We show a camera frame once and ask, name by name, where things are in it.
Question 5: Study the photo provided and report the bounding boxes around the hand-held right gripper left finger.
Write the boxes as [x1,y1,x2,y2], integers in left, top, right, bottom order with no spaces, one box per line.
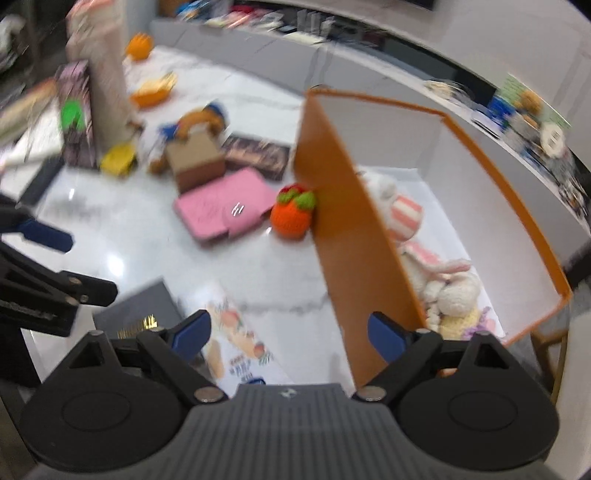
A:
[69,310,228,404]

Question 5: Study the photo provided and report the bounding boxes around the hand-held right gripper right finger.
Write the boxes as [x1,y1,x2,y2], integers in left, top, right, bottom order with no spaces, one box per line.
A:
[352,311,513,402]

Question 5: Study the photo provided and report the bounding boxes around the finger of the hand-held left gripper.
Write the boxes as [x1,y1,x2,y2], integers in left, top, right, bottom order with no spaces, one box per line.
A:
[0,194,75,254]
[0,240,118,308]

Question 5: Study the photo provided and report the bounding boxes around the orange storage box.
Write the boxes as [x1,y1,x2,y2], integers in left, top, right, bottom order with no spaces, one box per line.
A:
[293,88,573,388]

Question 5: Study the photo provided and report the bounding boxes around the pink leather wallet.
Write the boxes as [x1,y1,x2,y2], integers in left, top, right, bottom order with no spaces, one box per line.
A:
[173,167,278,243]

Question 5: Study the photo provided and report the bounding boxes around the dark patterned card box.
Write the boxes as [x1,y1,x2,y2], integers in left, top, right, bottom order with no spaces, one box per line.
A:
[222,134,291,182]

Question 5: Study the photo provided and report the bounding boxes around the brown teddy bear plush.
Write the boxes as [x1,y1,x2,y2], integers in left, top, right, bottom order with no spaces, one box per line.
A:
[148,102,230,175]

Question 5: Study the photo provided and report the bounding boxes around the illustrated snack packet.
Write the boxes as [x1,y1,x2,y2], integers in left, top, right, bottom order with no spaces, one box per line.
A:
[178,281,296,386]

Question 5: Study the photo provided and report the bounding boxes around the black book gold print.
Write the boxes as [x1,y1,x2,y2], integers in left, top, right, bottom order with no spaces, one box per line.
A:
[92,279,188,344]

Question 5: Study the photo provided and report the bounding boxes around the black flat bar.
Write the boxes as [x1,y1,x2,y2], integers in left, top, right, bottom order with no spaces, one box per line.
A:
[21,157,64,207]

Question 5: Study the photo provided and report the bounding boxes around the yellow purple knitted toy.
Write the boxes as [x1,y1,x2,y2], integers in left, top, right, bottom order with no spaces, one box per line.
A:
[436,307,506,344]

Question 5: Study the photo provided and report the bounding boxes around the white pink eared bunny plush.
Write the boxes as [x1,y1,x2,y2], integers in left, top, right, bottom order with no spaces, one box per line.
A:
[399,242,481,319]

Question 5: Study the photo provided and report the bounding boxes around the yellow toy car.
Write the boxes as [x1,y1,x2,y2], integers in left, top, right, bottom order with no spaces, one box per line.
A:
[100,142,138,176]

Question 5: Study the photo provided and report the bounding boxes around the white pink striped plush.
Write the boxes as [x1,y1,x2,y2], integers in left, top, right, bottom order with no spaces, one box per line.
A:
[360,171,424,243]

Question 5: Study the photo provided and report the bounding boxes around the orange crochet fruit toy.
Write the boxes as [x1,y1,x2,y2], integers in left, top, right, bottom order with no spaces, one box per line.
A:
[269,183,317,240]

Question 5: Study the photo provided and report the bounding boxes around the tall white printed box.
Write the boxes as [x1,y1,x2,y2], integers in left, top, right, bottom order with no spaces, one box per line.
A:
[65,0,144,139]

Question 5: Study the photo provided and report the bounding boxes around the small brown cardboard box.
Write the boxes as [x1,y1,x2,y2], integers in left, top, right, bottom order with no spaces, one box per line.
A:
[165,131,227,193]

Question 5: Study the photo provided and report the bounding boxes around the orange peel shaped bowl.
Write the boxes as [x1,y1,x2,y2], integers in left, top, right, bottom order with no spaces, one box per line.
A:
[130,73,177,108]

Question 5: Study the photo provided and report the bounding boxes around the glass dish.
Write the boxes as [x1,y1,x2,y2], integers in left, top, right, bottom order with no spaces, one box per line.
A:
[425,79,472,99]

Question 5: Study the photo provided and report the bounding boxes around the small shelf teddy bear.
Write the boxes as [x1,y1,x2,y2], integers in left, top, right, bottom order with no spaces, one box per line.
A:
[518,90,543,116]

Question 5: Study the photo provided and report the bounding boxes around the green printed card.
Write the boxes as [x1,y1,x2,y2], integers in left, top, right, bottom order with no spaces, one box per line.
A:
[501,73,532,100]

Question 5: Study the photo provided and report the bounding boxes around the row of shelf books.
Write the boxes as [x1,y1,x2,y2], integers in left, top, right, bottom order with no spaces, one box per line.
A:
[175,0,289,34]

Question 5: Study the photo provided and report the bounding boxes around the wooden chair frame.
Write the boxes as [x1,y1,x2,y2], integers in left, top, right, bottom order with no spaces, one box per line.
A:
[531,318,570,403]

